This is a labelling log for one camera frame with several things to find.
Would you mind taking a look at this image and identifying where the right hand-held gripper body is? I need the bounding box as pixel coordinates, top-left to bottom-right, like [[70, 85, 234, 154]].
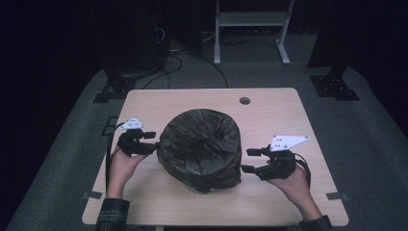
[[255, 134, 311, 182]]

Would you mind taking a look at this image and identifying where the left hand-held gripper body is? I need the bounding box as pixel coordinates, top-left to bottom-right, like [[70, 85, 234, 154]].
[[116, 116, 149, 158]]

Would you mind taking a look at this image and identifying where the black plastic garbage bag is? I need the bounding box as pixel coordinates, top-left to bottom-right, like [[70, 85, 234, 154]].
[[156, 108, 242, 195]]

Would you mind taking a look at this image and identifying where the person's left hand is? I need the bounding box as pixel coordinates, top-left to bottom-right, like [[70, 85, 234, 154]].
[[107, 145, 149, 193]]

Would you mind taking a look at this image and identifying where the person's right hand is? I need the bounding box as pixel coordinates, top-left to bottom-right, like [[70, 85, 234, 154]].
[[267, 166, 312, 206]]

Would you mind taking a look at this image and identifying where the grey tape strip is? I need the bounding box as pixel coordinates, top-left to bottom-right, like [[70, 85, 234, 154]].
[[81, 191, 103, 200], [325, 192, 350, 202]]

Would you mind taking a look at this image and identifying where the right hand-held gripper cable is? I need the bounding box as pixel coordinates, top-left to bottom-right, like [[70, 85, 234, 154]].
[[293, 152, 313, 191]]

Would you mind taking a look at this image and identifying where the black stand base plate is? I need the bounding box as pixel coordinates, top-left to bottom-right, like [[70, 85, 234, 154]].
[[92, 76, 138, 104], [309, 65, 360, 102]]

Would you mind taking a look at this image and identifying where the looped black floor cable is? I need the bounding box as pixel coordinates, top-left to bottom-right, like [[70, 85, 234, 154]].
[[142, 53, 184, 90]]

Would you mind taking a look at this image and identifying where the white metal stand frame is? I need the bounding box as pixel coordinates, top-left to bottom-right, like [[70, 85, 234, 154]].
[[213, 0, 295, 66]]

